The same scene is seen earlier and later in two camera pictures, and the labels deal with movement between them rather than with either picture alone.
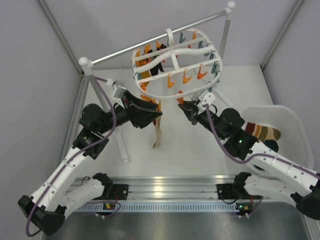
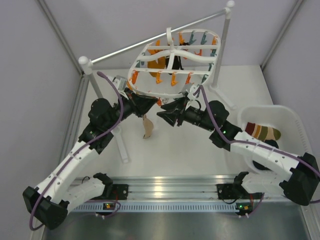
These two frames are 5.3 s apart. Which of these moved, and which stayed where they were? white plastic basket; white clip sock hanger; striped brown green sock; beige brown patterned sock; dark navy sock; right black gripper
Moved: beige brown patterned sock; right black gripper; white clip sock hanger
Stayed: striped brown green sock; white plastic basket; dark navy sock
